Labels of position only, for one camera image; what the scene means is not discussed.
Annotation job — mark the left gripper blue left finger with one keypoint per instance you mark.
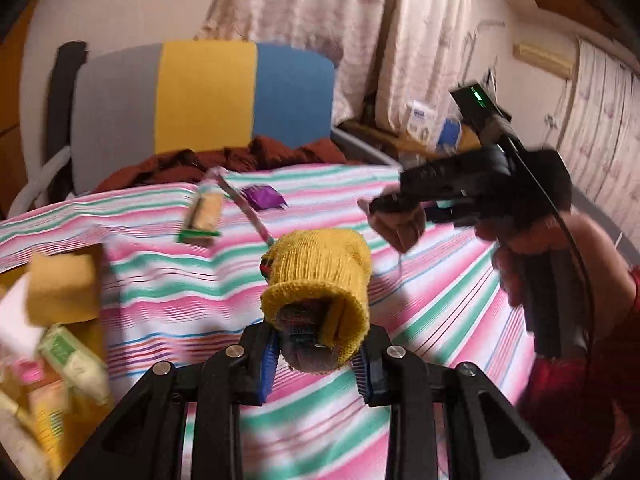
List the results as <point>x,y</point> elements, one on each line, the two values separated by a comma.
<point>262,344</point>

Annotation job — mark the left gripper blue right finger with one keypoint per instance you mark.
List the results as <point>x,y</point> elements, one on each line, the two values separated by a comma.
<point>376,370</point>

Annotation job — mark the yellow knitted sock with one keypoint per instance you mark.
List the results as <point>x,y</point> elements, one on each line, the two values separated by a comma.
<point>317,296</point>

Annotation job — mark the beige cloth bundle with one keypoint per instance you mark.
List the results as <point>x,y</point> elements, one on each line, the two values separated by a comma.
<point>401,231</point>

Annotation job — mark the green cracker packet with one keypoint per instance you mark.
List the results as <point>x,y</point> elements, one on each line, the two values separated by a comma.
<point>201,225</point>

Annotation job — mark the purple snack packet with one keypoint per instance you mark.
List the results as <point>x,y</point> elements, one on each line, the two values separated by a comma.
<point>263,197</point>

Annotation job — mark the yellow sponge block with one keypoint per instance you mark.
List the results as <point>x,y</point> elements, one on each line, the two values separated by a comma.
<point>62,289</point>

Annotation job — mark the yellow snack bag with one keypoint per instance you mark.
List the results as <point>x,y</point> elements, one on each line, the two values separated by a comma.
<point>48,405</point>

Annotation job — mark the white foam block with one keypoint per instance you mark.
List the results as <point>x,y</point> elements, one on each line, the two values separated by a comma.
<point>18,336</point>

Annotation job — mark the small green white box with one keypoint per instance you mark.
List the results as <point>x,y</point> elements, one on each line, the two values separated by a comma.
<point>75,363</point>

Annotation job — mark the pink hair roller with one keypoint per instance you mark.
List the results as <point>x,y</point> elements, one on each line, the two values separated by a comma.
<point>29,372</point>

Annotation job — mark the red sleeve forearm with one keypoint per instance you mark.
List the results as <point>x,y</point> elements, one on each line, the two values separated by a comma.
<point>587,415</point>

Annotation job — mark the person's right hand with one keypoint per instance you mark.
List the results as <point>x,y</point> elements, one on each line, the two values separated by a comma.
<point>524,256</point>

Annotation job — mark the wooden desk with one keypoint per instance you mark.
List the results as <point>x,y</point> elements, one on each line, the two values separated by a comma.
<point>404,145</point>

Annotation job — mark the blue round container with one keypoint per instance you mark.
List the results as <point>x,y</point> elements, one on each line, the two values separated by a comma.
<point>450,136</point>

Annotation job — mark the green lit tracker module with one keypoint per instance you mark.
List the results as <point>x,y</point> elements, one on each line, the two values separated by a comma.
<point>476,106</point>

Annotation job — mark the white blue product box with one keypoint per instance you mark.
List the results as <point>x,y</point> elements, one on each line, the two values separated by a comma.
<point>420,121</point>

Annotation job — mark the striped pink green bedsheet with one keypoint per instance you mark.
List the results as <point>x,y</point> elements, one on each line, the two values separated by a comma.
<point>181,303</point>

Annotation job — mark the patterned pink white curtain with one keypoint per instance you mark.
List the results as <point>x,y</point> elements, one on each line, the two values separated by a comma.
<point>398,51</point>

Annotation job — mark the dark red jacket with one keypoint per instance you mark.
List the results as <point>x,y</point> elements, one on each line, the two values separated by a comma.
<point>186,166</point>

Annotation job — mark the gold rectangular tray box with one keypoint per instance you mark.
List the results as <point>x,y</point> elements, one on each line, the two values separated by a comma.
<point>83,415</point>

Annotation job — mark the grey yellow blue chair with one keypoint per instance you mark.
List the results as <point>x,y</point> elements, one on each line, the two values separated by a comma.
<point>118,109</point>

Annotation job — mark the wall air conditioner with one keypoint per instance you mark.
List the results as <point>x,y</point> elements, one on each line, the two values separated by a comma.
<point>544,60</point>

